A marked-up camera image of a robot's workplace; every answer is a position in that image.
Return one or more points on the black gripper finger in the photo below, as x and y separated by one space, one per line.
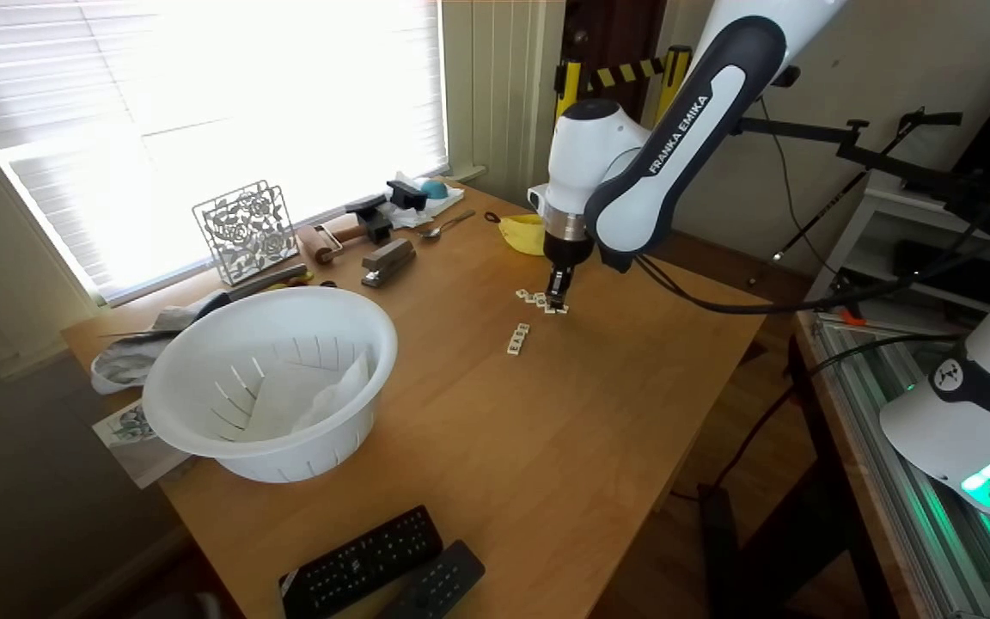
557 287

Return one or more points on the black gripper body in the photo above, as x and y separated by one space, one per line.
564 257

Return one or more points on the row of white letter tiles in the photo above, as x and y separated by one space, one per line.
517 337

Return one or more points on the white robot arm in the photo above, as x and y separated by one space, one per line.
612 184

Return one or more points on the yellow pouch of tiles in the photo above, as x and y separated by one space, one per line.
523 231

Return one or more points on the metal spoon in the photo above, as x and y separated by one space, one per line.
446 225

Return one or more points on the white and teal tray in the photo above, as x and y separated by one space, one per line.
437 197

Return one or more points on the black device on tray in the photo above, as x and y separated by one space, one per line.
405 195

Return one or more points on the grey metal stapler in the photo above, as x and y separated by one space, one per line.
387 264

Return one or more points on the black clamp tool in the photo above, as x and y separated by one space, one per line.
372 219

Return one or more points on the brown wooden block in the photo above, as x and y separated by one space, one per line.
317 246

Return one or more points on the white plastic colander bowl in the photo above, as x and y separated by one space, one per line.
278 387

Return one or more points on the small black remote control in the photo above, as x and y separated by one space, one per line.
440 585

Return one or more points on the white shelf unit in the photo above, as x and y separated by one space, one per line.
909 264

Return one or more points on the large black remote control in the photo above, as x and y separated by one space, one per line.
362 567

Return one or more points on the grey cloth under bowl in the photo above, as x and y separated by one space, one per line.
127 360

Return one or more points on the printed paper card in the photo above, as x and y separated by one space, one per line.
133 440

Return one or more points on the yellow safety post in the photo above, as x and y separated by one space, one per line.
568 87

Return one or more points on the white wire cube puzzle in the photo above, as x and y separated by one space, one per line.
250 231

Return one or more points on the black camera boom stand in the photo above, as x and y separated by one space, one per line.
963 192

